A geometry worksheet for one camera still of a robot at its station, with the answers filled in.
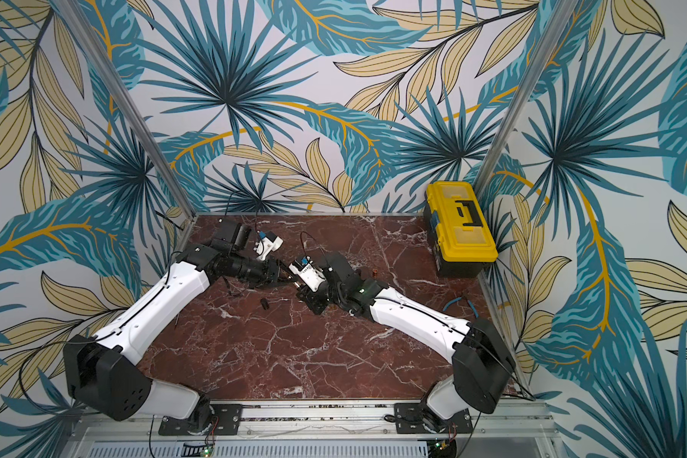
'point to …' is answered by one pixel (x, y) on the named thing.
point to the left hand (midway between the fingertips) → (292, 284)
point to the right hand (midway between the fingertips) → (301, 290)
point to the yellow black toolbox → (462, 238)
